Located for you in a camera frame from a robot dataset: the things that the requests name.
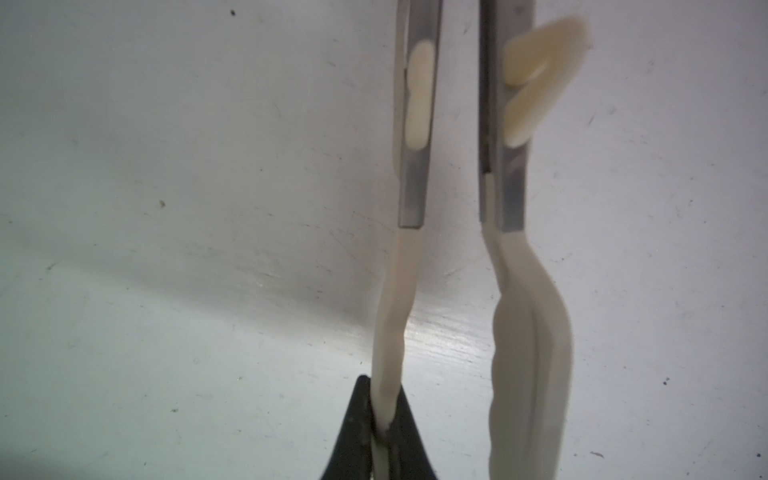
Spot steel cream-tipped tongs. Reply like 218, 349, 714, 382
368, 0, 592, 480

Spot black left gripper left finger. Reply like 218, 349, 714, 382
320, 375, 375, 480

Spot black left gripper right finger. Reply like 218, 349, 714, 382
389, 388, 437, 480

